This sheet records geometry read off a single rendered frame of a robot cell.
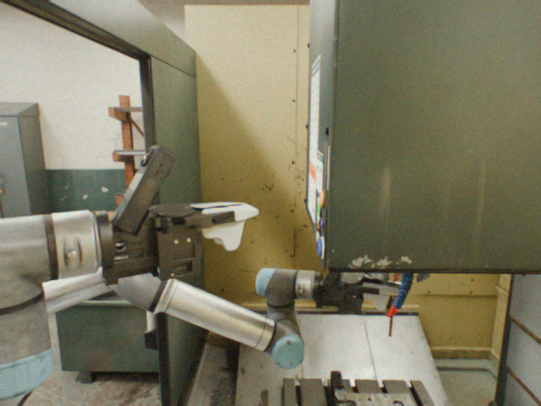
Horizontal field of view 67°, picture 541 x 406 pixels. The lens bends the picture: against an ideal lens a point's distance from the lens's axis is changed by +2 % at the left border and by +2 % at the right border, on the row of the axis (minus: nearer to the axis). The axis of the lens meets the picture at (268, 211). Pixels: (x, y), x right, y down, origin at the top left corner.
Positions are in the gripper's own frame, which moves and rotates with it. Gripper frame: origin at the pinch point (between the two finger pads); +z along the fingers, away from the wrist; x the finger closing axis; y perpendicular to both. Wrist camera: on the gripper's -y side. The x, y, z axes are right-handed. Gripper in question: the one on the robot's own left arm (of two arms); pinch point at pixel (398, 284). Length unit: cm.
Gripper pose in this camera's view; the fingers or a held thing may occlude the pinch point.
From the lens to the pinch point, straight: 103.4
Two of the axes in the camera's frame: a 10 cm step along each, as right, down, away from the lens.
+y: 0.5, 9.8, 2.1
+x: -3.2, 2.1, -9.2
